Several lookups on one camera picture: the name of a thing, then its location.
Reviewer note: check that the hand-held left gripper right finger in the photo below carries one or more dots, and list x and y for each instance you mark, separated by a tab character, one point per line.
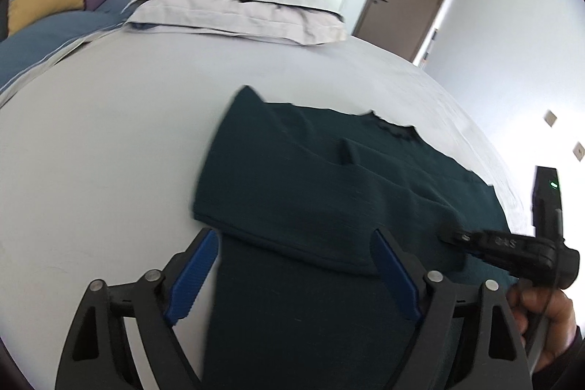
395	275

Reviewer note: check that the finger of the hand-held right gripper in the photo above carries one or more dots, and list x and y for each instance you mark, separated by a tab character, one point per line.
464	240

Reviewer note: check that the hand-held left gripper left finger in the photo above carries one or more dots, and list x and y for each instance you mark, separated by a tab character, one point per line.
194	275

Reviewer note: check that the dark green knit top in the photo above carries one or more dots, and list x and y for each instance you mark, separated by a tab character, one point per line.
311	189

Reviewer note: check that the person's right hand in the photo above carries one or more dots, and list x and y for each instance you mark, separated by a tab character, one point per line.
553	321

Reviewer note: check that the bed with white sheet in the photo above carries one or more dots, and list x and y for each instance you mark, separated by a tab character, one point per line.
114	134

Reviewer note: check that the light grey pillow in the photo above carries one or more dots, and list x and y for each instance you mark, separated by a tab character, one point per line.
247	17

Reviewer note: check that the blue pillow with white trim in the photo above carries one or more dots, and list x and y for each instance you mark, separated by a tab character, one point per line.
41	47

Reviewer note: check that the beige wall socket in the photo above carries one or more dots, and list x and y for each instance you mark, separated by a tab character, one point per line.
578	152
550	117

